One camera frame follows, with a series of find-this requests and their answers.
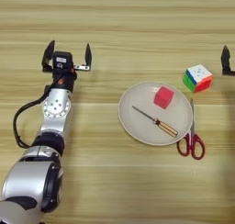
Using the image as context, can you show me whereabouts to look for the round beige plate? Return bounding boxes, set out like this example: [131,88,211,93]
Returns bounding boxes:
[117,81,194,147]

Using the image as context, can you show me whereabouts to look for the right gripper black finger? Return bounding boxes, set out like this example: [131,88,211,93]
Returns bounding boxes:
[220,45,235,76]

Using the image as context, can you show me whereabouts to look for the screwdriver with amber handle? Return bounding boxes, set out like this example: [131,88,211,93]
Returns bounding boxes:
[131,105,179,139]

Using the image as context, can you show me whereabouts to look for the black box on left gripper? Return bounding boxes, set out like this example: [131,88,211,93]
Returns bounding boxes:
[52,50,74,71]

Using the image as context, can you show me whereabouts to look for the red cube block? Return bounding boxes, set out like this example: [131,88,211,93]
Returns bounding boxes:
[153,85,175,110]

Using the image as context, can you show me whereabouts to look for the multicolour puzzle cube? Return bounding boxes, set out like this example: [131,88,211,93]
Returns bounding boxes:
[182,64,214,94]

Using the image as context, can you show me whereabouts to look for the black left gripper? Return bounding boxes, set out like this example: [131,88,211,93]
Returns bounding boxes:
[41,39,93,93]

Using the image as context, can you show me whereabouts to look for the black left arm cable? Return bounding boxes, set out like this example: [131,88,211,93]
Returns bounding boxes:
[12,76,63,150]

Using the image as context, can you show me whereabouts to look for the red handled scissors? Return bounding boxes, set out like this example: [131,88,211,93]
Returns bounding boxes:
[176,98,206,161]

